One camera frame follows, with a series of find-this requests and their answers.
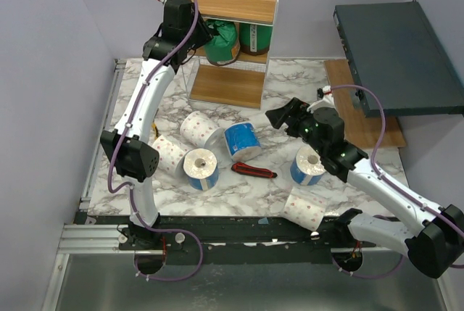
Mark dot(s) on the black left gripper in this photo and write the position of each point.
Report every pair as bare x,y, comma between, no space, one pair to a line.
204,32

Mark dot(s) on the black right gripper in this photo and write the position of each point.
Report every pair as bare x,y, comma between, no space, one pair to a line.
288,117

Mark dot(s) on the green roll back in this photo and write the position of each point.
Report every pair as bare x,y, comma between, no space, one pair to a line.
224,48

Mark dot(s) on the green roll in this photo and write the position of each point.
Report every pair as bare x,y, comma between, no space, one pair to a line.
255,39
224,48

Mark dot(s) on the green roll front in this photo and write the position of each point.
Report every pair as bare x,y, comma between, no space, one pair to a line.
255,39

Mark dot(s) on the white wire wooden shelf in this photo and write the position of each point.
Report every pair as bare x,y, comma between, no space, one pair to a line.
231,68

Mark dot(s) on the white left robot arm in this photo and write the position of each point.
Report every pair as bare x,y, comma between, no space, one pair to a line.
132,161

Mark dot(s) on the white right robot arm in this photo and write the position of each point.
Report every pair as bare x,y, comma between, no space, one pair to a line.
428,234

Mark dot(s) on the blue wrapped paper roll lying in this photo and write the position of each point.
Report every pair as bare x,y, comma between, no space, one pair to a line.
242,142

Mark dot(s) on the blue roll standing right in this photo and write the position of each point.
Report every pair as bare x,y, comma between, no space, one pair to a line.
306,168

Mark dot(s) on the blue roll standing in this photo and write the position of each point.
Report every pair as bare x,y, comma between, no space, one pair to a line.
201,169
306,168

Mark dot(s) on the red black utility knife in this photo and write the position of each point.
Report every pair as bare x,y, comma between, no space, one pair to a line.
245,169

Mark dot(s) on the wooden board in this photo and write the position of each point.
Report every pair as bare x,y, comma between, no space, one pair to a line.
359,130

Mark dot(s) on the pink dotted roll centre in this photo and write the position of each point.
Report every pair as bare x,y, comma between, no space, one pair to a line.
200,130

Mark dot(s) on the pink dotted roll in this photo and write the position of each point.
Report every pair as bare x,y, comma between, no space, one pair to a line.
304,209
200,130
171,155

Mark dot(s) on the pink dotted roll front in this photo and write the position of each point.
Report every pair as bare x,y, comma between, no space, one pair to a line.
304,209

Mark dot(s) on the blue roll standing left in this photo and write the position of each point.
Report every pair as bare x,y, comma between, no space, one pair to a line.
201,169

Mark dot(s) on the pink dotted roll left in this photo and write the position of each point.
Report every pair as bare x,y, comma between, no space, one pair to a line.
171,155

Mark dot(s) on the dark green metal box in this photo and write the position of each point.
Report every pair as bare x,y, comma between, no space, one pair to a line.
393,51

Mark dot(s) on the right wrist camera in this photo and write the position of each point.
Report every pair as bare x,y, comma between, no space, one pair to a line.
324,99

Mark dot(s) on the yellow handled pliers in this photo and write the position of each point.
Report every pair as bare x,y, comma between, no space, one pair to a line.
156,131

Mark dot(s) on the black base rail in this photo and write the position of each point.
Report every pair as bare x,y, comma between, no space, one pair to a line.
215,240

